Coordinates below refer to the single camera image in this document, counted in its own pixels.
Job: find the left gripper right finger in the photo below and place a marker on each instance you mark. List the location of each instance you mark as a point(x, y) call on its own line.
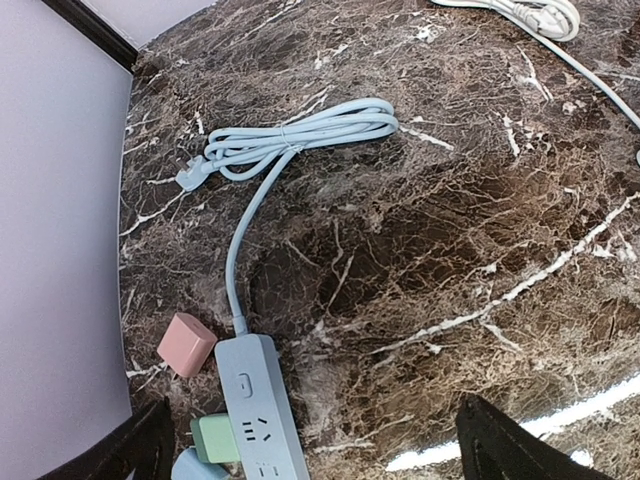
point(494, 446)

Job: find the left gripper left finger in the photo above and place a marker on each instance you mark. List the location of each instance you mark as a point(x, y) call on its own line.
point(142, 447)

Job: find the light blue cube charger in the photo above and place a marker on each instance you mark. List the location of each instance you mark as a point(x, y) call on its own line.
point(189, 466)

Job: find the green cube charger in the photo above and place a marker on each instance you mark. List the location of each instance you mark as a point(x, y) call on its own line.
point(214, 439)

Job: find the pink cube charger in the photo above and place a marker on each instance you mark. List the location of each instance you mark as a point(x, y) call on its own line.
point(186, 344)

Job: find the light blue power strip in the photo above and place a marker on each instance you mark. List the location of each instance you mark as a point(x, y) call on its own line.
point(259, 409)

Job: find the left black frame post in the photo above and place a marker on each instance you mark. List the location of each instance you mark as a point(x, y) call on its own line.
point(96, 30)

